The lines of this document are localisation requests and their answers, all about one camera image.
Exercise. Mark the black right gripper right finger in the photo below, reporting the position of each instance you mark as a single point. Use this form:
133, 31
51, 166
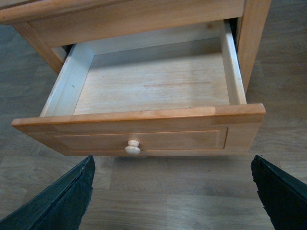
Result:
283, 196

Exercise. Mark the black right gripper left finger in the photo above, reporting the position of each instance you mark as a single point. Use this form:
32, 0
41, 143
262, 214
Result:
60, 206

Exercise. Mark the pale drawer knob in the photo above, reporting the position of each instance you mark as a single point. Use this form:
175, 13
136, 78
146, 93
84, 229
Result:
133, 147

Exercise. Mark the wooden drawer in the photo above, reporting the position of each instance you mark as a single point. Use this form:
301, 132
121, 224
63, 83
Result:
177, 91

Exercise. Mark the light wooden nightstand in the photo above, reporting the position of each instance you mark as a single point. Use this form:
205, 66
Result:
49, 25

